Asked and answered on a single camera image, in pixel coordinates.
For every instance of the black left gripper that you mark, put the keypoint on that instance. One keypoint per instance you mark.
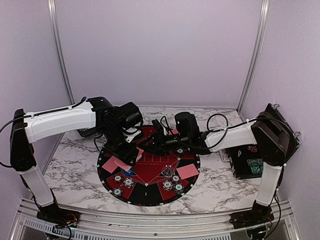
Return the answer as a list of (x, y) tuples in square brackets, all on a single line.
[(127, 155)]

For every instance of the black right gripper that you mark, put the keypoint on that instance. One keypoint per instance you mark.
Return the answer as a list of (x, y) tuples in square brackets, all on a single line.
[(159, 144)]

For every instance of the red playing card deck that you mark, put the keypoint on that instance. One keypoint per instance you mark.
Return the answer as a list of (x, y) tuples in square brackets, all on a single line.
[(140, 152)]

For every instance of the red brown poker chip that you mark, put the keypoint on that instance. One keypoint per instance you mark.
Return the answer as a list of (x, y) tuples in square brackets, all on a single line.
[(175, 178), (117, 178)]

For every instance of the single red playing card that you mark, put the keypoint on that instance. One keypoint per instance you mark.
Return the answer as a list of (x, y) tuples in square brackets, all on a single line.
[(113, 163)]

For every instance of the blue small blind button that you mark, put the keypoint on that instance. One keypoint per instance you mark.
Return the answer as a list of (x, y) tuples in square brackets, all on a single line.
[(130, 172)]

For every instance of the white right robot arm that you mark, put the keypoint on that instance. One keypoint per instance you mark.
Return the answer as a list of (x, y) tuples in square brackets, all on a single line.
[(237, 135)]

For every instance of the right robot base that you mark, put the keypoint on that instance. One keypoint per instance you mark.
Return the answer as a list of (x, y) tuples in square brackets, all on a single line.
[(255, 220)]

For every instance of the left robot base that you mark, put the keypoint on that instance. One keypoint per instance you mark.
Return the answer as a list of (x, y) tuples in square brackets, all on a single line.
[(59, 216)]

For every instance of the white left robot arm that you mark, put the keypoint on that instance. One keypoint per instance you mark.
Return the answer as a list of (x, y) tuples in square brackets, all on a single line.
[(35, 136)]

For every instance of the black floral box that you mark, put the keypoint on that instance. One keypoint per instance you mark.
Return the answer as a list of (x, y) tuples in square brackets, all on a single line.
[(87, 132)]

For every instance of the clear round dealer button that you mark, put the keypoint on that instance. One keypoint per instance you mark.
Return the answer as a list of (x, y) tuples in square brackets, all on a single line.
[(167, 171)]

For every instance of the round red black poker mat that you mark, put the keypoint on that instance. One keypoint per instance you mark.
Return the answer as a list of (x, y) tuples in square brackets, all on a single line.
[(148, 185)]

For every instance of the black poker chip case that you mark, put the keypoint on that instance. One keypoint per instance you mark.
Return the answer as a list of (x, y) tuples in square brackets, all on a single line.
[(276, 143)]

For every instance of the aluminium front rail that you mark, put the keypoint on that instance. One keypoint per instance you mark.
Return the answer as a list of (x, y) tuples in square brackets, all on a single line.
[(104, 225)]

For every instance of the left aluminium frame post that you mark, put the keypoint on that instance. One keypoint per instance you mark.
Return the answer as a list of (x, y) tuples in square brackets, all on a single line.
[(59, 49)]

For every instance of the aluminium frame post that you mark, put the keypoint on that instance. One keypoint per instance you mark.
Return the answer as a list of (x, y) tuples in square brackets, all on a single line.
[(258, 43), (59, 49)]

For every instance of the right aluminium frame post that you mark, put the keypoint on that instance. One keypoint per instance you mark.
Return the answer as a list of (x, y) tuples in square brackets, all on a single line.
[(258, 43)]

